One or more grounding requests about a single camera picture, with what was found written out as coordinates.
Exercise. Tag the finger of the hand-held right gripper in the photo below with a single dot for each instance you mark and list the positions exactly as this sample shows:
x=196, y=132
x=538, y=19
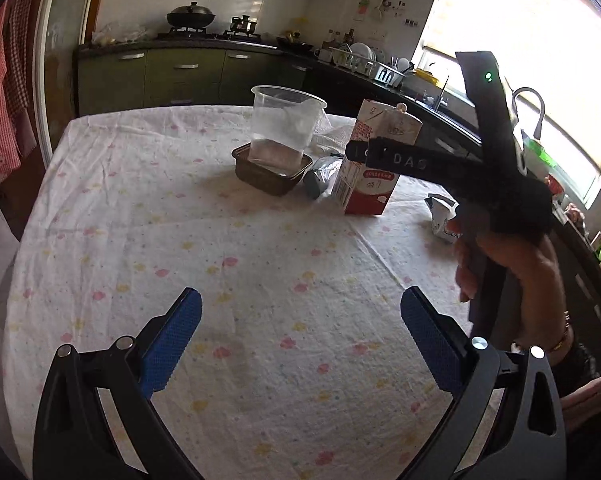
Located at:
x=363, y=151

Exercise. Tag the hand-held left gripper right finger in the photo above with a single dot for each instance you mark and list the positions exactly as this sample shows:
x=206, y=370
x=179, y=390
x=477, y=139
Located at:
x=430, y=340

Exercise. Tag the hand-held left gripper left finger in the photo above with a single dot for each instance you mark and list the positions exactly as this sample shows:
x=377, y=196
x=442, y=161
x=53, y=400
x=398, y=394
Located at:
x=173, y=340

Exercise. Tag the white and red milk carton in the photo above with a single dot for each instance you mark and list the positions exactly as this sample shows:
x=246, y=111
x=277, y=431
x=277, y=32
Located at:
x=365, y=195

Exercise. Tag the person's right hand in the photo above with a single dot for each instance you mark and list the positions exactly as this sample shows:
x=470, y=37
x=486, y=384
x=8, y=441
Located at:
x=533, y=285

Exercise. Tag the crumpled white plastic bag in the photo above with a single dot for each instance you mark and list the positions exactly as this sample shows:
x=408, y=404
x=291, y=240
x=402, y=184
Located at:
x=335, y=135

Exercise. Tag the green and white container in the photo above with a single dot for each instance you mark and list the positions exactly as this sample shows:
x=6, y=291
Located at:
x=538, y=155

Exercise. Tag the crumpled grey foil wrapper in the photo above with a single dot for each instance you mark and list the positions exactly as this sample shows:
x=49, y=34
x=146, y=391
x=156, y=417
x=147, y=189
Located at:
x=320, y=177

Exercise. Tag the crumpled white wrapper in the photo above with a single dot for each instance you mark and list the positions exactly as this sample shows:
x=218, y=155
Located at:
x=440, y=220

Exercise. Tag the large chrome faucet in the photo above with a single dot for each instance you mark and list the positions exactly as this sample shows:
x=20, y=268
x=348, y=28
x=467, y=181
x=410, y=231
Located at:
x=540, y=110

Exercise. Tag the clear plastic cup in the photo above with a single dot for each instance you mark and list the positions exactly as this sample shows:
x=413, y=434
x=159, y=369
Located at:
x=280, y=130

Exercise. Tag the white dish rack with dishes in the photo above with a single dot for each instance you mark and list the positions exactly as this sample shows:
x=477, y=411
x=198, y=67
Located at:
x=365, y=62

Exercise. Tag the small chrome faucet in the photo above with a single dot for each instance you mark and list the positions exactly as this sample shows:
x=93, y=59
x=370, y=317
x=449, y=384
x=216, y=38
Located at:
x=443, y=95

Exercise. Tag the yellow sponge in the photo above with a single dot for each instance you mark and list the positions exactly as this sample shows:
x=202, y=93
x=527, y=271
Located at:
x=426, y=76

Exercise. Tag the brown plastic tray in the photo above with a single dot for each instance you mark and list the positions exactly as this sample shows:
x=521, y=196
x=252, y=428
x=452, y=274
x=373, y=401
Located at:
x=265, y=180

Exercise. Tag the white mug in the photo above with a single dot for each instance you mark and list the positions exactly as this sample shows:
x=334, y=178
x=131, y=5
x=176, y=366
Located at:
x=322, y=54

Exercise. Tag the white floral tablecloth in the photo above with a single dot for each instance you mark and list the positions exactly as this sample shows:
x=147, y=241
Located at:
x=230, y=240

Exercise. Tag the condiment bottles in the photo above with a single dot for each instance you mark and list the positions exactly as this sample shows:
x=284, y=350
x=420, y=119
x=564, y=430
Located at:
x=338, y=37

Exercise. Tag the black frying pan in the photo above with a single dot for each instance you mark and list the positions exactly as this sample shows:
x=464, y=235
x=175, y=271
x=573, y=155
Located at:
x=295, y=42

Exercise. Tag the hanging kitchen utensil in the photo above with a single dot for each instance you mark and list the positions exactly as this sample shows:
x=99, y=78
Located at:
x=383, y=5

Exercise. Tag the dark kettle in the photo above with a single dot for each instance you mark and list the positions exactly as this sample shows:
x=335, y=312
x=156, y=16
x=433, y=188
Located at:
x=244, y=26

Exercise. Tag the black gas stove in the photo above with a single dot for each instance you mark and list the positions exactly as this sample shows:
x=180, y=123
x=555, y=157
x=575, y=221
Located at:
x=205, y=36

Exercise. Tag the green base cabinet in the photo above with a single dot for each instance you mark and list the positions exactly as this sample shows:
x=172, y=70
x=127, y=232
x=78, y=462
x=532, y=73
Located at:
x=180, y=80

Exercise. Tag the black wok with lid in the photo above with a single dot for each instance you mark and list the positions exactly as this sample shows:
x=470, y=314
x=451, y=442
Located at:
x=190, y=17

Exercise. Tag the clear plastic bag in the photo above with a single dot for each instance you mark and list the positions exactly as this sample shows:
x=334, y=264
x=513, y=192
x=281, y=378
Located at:
x=120, y=35

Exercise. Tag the sliding glass door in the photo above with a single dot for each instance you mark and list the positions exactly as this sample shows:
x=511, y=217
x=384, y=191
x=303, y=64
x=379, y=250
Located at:
x=65, y=50

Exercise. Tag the dark checked apron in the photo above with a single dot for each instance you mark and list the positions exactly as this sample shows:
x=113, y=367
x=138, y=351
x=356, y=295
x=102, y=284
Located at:
x=23, y=60

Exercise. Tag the wall hanging chart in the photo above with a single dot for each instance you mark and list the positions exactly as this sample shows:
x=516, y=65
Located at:
x=364, y=5

